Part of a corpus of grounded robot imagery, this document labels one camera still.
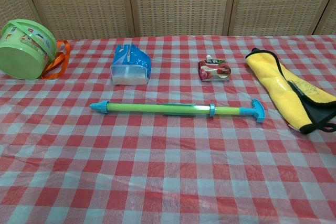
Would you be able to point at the red drink pouch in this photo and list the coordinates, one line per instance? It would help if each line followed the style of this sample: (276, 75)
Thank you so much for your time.
(214, 70)

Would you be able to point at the blue tissue pack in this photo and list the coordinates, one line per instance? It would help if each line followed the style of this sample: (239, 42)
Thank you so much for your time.
(132, 64)

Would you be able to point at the yellow black towel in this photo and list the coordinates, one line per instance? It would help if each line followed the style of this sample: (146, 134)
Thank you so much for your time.
(270, 77)

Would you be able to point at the green plastic bucket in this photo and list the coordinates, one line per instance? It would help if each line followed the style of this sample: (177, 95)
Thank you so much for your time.
(19, 60)

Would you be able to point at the green tube with blue cap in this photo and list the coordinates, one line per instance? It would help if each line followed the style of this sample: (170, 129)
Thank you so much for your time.
(99, 106)

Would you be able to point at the red white checkered tablecloth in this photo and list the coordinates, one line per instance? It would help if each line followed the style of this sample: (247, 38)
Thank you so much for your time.
(168, 171)

